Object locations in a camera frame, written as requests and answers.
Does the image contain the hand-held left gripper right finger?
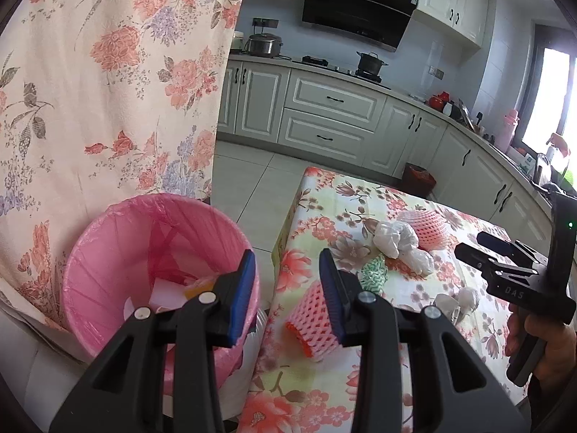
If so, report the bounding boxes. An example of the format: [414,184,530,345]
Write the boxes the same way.
[318,248,530,433]

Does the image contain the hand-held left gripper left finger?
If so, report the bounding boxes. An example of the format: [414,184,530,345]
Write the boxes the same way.
[49,249,256,433]

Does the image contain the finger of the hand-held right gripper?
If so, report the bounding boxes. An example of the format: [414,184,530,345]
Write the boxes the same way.
[454,242,548,285]
[477,231,548,267]

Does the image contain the pink foam fruit net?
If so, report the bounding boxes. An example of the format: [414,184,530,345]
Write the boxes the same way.
[397,209,449,251]
[285,280,348,362]

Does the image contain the pink bagged waste bin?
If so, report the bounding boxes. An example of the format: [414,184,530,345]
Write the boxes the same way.
[61,192,261,391]

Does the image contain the person's right hand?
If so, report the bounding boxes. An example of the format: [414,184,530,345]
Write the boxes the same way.
[504,302,577,377]

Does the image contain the green patterned wrapper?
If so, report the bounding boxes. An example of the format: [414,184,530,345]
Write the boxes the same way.
[361,255,389,294]

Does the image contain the white crumpled tissue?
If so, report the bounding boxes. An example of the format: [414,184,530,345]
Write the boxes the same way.
[433,286,481,325]

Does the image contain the white ribbed plastic container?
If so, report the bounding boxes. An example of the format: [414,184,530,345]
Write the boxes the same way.
[221,309,269,420]

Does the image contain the floral tablecloth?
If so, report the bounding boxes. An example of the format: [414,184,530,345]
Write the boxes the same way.
[237,166,548,433]

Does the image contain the red floor bin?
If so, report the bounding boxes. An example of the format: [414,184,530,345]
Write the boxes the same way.
[402,162,437,199]

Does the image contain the pink thermos flask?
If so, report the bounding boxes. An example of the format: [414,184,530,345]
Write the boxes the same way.
[495,109,520,154]

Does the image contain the metal tray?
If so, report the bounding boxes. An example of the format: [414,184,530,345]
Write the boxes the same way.
[451,98,474,129]

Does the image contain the kitchen window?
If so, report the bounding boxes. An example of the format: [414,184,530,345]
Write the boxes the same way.
[514,22,577,181]

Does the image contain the white lower kitchen cabinets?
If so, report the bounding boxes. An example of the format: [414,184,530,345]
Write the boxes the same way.
[217,54,564,253]

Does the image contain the white kitchen cabinets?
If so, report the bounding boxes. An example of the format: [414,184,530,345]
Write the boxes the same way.
[250,0,490,47]
[217,54,564,253]

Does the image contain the black cooking pot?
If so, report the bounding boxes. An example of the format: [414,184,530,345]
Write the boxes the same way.
[356,51,388,77]

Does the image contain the black gas stove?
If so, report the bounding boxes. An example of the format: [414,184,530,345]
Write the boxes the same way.
[292,55,391,88]

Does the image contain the floral cloth cover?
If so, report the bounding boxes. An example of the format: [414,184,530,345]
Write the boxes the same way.
[0,0,253,332]

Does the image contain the white upper kitchen cabinets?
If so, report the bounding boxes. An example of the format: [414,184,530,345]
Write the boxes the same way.
[250,0,490,47]

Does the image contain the silver pressure cooker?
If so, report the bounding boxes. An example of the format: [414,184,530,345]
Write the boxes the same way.
[245,33,284,58]

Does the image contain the black range hood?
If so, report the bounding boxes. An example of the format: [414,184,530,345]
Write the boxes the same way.
[302,0,418,52]

